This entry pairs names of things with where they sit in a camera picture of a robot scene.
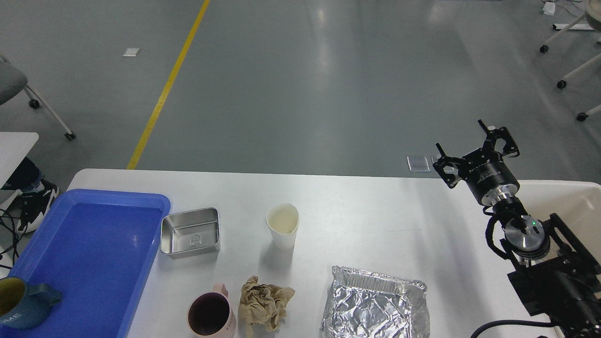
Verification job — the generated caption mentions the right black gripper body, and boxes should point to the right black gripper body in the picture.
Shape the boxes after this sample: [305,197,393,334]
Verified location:
[460,148,520,206]

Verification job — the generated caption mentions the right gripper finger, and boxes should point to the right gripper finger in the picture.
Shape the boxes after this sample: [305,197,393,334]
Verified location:
[433,143,470,189]
[478,119,520,160]

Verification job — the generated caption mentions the pink mug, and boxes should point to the pink mug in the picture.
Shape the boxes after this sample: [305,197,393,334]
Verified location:
[187,283,237,338]

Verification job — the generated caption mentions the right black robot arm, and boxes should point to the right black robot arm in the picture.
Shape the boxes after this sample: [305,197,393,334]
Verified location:
[433,120,601,338]

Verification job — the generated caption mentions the left clear floor plate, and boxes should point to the left clear floor plate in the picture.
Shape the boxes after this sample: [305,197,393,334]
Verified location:
[406,156,430,173]

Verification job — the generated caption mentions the beige plastic waste bin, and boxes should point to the beige plastic waste bin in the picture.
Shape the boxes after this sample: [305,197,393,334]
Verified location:
[486,183,600,338]

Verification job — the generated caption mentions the aluminium foil tray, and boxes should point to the aluminium foil tray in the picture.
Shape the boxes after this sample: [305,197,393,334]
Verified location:
[320,266,430,338]

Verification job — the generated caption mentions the white chair base with castors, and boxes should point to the white chair base with castors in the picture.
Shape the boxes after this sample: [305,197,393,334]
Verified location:
[539,0,601,122]

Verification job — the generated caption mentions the white paper cup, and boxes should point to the white paper cup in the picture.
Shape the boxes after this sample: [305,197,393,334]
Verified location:
[266,203,299,250]

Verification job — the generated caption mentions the crumpled brown paper napkin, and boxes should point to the crumpled brown paper napkin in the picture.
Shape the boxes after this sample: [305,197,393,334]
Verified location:
[239,275,296,338]

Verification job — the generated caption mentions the small steel rectangular tin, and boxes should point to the small steel rectangular tin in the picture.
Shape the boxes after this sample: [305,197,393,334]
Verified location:
[159,207,221,260]

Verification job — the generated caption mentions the blue plastic tray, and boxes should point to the blue plastic tray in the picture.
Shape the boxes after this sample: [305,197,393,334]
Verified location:
[1,189,171,338]

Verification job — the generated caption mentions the black white sneaker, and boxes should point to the black white sneaker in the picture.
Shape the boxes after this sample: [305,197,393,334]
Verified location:
[16,179,59,234]

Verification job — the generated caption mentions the white side table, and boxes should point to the white side table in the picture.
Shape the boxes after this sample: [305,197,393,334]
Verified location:
[0,132,39,186]

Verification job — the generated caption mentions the dark blue mug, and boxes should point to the dark blue mug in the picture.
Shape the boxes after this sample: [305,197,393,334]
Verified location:
[0,277,63,330]

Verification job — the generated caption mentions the black cables at left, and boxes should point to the black cables at left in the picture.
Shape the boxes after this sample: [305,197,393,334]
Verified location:
[0,209,29,270]

